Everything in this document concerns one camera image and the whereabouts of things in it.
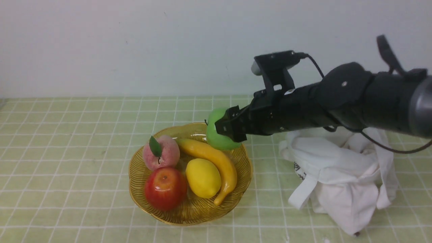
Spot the pink peach with leaf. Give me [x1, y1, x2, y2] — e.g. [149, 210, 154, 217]
[142, 135, 180, 171]

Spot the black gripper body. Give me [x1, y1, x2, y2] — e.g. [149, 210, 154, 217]
[233, 83, 334, 136]

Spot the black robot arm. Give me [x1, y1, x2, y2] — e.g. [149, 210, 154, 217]
[215, 62, 432, 142]

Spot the yellow lemon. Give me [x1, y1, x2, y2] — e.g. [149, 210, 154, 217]
[185, 158, 222, 199]

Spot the white cloth bag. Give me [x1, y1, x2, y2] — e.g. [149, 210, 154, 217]
[279, 128, 398, 235]

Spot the green apple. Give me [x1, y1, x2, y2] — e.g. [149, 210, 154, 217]
[206, 108, 242, 151]

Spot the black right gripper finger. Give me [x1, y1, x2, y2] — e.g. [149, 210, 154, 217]
[215, 118, 247, 143]

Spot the yellow banana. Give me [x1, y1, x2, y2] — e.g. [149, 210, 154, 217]
[176, 138, 237, 206]

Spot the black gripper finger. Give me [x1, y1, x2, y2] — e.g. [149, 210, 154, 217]
[223, 106, 241, 126]

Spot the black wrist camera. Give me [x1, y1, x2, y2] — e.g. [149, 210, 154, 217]
[251, 50, 301, 95]

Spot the green checkered tablecloth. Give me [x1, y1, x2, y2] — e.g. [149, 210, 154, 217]
[0, 96, 431, 243]

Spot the amber plastic fruit basket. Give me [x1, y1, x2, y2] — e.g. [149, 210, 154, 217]
[128, 123, 253, 226]

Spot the black cable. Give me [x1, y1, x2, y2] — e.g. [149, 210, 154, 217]
[295, 52, 432, 155]

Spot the red apple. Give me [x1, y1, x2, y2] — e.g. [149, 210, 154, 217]
[144, 167, 188, 211]

